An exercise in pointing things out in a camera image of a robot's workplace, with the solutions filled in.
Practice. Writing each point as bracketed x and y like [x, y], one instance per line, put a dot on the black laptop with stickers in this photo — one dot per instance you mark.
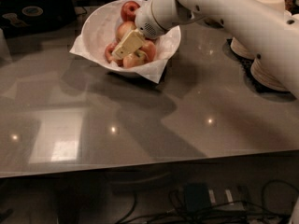
[22, 17]

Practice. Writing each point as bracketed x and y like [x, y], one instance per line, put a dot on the red apple right front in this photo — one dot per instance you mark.
[150, 49]

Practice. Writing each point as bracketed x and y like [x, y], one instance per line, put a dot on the yellow-red apple front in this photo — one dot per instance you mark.
[134, 59]

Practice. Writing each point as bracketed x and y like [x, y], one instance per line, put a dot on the black power adapter on floor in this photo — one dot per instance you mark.
[196, 197]

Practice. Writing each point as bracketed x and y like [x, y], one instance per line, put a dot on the white foam takeout container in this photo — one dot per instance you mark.
[277, 5]

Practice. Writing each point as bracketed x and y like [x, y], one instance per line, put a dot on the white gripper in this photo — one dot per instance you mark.
[146, 20]

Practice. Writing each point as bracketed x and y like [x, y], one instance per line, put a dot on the red apple front left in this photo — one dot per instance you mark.
[108, 54]

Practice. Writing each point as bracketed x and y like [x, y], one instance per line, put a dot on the stack of paper plates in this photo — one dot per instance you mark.
[263, 76]
[241, 50]

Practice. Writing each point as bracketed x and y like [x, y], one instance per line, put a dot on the red apple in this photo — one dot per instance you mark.
[108, 54]
[150, 49]
[128, 10]

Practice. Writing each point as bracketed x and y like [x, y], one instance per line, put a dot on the white paper bowl liner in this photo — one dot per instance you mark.
[155, 72]

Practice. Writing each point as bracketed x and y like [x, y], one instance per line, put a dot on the white ceramic bowl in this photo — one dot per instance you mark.
[99, 28]

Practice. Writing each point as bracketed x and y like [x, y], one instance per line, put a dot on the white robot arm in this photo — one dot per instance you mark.
[271, 36]

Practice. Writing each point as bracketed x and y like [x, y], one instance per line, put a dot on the red apple at back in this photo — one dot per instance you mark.
[128, 10]

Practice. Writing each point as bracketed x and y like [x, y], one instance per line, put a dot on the yellow-red apple with sticker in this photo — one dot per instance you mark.
[123, 29]

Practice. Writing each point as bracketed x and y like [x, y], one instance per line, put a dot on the black rubber mat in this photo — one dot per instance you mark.
[246, 65]

